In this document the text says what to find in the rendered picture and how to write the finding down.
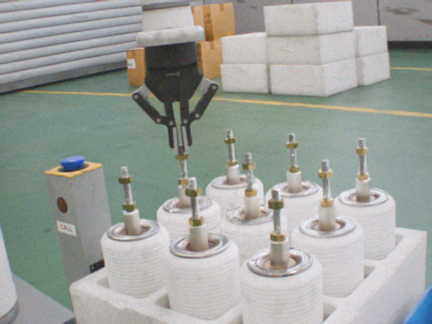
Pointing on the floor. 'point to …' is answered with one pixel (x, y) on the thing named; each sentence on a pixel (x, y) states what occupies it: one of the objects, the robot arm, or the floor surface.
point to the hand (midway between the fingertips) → (180, 137)
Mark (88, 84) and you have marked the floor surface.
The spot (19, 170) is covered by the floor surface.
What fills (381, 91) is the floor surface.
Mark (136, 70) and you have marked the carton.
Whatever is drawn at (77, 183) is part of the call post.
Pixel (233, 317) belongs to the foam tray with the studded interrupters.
